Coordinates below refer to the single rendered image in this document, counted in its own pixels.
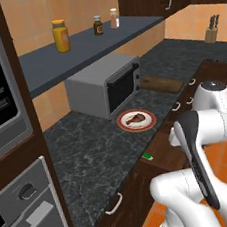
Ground wooden knife block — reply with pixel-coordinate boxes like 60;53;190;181
201;14;224;45

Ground wooden cutting board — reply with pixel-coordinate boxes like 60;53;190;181
138;72;187;99

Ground dark wood lower cupboard run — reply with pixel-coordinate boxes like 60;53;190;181
193;56;227;91

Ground silver toaster oven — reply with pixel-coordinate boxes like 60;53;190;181
61;49;147;126

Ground brown meat piece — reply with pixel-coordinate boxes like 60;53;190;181
124;111;149;127

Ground dark brown bottle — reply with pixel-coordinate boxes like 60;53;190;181
91;14;105;37

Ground yellow jar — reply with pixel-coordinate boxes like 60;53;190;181
51;17;73;55

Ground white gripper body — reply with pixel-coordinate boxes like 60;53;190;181
167;127;183;148

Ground dark grey wall shelf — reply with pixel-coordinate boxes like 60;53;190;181
14;11;173;100

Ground dark wood drawer front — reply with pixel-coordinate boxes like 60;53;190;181
175;70;208;106
157;90;196;131

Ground black oven knob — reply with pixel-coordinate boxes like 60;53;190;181
17;182;39;202

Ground pink spice bottle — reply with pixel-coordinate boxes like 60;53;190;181
108;7;121;30

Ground green handled knife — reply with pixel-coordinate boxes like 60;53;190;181
141;151;154;162

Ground open dark wood drawer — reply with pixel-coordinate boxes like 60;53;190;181
134;123;194;178

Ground red and white plate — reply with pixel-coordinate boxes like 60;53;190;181
114;106;159;135

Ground dark wood lower cupboard door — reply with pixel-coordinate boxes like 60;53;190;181
66;159;169;227

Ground black toaster oven handle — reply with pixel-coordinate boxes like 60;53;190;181
104;62;142;87

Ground white lower cupboard handle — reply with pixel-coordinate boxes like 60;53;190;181
102;191;126;216

